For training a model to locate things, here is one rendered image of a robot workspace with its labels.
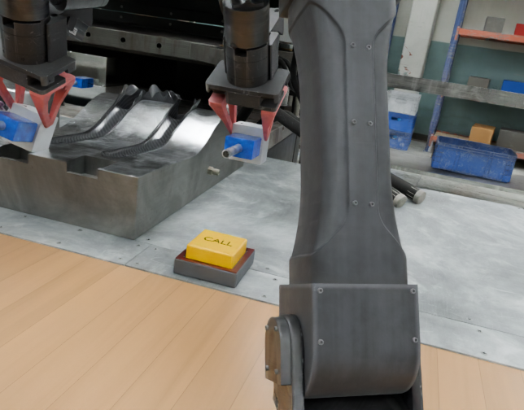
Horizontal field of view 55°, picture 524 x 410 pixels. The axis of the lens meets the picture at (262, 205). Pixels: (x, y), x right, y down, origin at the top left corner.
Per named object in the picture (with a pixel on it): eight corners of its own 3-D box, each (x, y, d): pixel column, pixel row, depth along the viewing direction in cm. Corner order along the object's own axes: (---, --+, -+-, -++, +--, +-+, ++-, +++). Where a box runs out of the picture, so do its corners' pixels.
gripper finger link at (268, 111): (242, 119, 78) (240, 65, 72) (286, 128, 77) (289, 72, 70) (227, 146, 74) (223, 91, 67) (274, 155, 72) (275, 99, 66)
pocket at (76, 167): (98, 195, 69) (99, 168, 67) (64, 187, 70) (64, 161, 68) (116, 187, 73) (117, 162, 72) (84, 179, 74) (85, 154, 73)
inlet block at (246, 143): (241, 177, 66) (246, 137, 65) (205, 170, 67) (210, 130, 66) (266, 161, 79) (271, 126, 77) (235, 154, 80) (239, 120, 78)
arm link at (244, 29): (221, 32, 68) (218, -20, 63) (264, 29, 69) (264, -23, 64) (227, 58, 63) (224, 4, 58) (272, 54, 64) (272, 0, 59)
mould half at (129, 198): (133, 240, 69) (140, 143, 65) (-26, 200, 74) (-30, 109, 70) (243, 166, 115) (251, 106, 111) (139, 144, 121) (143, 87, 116)
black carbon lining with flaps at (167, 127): (120, 173, 74) (124, 108, 71) (25, 152, 77) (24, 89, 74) (207, 137, 106) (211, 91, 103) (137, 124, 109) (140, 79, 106)
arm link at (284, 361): (268, 303, 31) (296, 360, 26) (397, 303, 33) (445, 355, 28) (255, 387, 33) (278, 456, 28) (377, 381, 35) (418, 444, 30)
